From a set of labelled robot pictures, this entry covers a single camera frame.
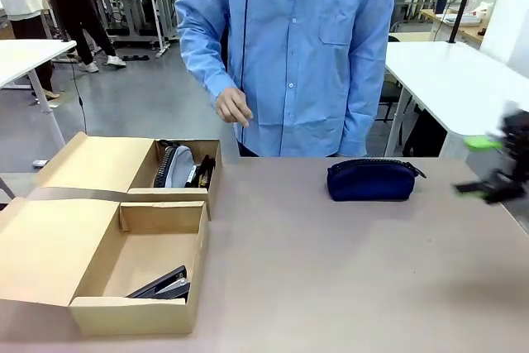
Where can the person in black clothes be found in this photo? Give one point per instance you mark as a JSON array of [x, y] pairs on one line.
[[78, 6]]

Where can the person's right forearm blue sleeve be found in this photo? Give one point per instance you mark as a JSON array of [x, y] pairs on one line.
[[202, 59]]

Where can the yellow utility knife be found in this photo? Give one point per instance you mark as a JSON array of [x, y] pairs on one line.
[[205, 173]]

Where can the large white table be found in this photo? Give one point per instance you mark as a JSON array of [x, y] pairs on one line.
[[446, 76]]

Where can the light wooden table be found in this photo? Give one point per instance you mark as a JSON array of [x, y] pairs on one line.
[[467, 32]]

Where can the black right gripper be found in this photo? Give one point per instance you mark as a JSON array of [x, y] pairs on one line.
[[514, 154]]

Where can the white table with white legs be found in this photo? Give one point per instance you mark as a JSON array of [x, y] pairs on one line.
[[25, 59]]

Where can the cardboard box with lid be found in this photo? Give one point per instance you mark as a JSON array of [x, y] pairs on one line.
[[95, 163]]

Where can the person in blue shirt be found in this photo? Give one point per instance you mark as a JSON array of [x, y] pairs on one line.
[[310, 59]]

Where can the black floor power strip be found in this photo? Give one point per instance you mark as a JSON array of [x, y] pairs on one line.
[[136, 58]]

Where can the navy blue pencil case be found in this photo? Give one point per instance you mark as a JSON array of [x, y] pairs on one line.
[[368, 181]]

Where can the person's right hand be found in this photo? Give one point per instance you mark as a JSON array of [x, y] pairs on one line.
[[231, 107]]

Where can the person's left forearm blue sleeve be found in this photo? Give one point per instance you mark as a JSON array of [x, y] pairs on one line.
[[363, 113]]

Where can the black stapler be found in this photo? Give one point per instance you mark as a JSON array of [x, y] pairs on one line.
[[161, 284]]

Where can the large open cardboard box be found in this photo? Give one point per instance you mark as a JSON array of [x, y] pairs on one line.
[[136, 254]]

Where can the grey zippered pencil case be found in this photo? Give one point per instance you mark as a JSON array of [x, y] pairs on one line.
[[179, 165]]

